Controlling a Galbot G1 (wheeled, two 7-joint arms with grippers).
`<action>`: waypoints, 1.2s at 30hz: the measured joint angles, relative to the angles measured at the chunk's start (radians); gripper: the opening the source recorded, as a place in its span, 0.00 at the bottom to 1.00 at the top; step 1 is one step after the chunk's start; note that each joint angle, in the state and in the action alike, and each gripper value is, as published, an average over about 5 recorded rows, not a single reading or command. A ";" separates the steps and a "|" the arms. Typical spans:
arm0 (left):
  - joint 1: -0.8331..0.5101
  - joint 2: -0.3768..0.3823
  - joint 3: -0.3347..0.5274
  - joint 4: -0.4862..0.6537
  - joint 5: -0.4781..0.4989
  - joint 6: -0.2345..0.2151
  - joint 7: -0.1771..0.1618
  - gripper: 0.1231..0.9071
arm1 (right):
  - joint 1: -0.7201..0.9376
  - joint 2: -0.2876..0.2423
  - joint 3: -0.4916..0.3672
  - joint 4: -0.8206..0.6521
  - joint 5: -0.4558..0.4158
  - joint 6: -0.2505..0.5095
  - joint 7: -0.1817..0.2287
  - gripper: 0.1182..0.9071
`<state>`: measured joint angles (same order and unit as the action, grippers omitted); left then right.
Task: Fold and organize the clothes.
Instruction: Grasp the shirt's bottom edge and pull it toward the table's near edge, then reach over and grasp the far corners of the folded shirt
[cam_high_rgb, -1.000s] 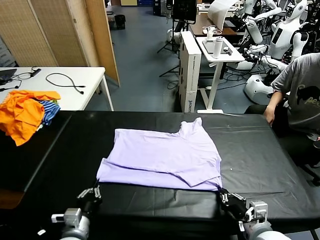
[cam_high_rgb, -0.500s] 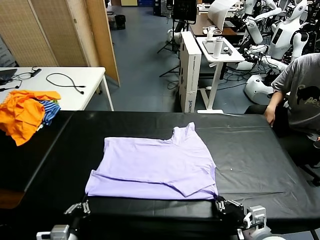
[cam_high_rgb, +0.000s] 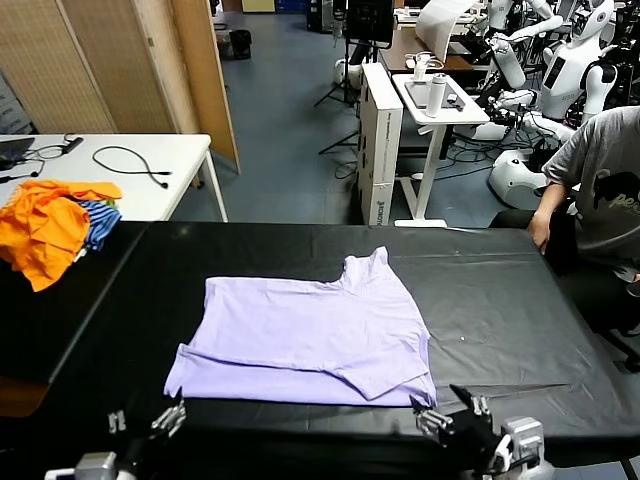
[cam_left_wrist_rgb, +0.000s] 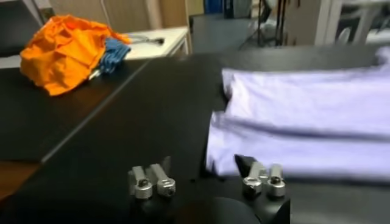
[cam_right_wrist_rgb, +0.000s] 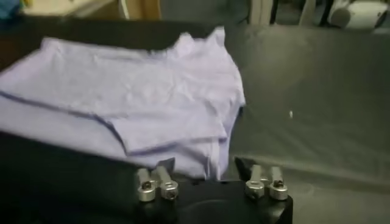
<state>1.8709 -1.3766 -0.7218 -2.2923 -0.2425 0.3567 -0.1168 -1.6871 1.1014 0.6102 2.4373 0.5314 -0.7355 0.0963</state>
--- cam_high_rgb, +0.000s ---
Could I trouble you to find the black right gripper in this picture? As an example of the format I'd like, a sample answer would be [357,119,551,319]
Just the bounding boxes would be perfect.
[408,383,507,474]

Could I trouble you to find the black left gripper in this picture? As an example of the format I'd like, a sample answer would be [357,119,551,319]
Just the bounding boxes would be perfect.
[107,398,187,469]

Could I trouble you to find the lavender t-shirt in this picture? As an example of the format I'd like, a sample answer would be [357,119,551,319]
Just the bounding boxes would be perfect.
[163,245,439,407]

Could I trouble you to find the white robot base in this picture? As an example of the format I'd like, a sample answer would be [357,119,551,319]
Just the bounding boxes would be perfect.
[487,148,554,209]

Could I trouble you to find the person's right forearm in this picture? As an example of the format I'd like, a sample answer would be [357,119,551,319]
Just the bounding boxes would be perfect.
[532,182,572,236]

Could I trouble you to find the person's right hand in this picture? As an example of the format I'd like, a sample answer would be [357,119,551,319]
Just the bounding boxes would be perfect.
[527,209,552,252]

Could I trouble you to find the black table cover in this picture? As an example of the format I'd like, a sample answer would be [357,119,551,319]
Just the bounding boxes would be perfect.
[47,219,640,480]

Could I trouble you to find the black side table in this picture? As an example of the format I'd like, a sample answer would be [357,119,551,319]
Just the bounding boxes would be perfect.
[0,221,150,386]

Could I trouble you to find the black office chair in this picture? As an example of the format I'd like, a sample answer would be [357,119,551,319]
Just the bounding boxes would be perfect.
[597,322,640,374]

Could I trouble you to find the blue striped garment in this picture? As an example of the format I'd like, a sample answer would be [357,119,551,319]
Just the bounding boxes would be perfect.
[74,199,123,253]

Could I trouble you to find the orange garment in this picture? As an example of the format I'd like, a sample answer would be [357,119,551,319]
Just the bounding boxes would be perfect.
[0,179,124,294]

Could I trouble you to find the white table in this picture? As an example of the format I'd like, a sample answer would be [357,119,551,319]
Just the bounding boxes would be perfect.
[0,132,230,223]

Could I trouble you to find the person in gray shirt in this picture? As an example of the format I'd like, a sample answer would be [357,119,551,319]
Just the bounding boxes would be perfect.
[489,105,640,346]

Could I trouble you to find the tall white cardboard box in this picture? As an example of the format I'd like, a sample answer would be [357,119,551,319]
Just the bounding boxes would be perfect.
[356,62,404,227]

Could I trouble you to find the white standing desk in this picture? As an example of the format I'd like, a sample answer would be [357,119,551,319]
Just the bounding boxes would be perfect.
[391,72,491,229]

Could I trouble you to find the black laptop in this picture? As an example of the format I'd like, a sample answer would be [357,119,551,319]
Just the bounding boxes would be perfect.
[0,136,36,171]

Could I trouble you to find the white bottle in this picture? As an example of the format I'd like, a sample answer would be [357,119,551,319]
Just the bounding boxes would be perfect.
[424,72,449,119]

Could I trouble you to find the gray tablet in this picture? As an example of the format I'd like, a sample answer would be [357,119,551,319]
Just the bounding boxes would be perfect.
[403,79,461,110]

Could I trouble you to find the white headset stand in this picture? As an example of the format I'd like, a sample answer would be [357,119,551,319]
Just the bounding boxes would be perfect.
[405,51,445,81]

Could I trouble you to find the brown desk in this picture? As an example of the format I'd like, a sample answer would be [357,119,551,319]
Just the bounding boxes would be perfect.
[378,28,475,72]

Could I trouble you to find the white humanoid robot with cylinder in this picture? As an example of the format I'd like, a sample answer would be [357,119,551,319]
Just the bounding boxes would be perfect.
[482,0,565,89]

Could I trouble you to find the black tripod stand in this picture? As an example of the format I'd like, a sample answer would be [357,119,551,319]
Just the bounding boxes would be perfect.
[313,37,362,109]

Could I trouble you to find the wooden folding screen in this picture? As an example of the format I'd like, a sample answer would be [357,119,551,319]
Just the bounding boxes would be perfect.
[0,0,241,175]

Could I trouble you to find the white round device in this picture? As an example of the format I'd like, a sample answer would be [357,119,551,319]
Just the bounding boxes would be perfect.
[333,58,362,85]

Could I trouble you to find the large white humanoid robot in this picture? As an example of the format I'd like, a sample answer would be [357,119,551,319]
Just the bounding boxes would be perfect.
[492,0,621,149]

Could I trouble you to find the white curved sheet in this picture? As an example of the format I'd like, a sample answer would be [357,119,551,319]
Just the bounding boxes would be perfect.
[415,0,476,64]

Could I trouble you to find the black trash bin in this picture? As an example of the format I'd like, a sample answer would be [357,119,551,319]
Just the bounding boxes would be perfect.
[228,28,252,61]

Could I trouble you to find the black monitor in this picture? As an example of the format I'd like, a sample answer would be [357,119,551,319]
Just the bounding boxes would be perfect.
[344,0,395,51]

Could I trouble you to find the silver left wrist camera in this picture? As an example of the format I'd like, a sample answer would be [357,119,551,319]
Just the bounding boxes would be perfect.
[44,451,124,480]

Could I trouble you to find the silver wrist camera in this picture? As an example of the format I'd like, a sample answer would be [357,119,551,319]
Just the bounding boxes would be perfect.
[44,451,124,480]
[492,416,547,474]

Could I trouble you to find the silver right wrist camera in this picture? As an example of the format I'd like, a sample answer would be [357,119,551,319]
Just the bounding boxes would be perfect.
[492,416,547,474]

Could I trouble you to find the black looped cable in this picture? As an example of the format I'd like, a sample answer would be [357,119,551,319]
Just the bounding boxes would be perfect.
[91,145,173,190]

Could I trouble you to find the thin black cable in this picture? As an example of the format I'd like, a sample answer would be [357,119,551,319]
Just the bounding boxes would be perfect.
[22,143,69,162]

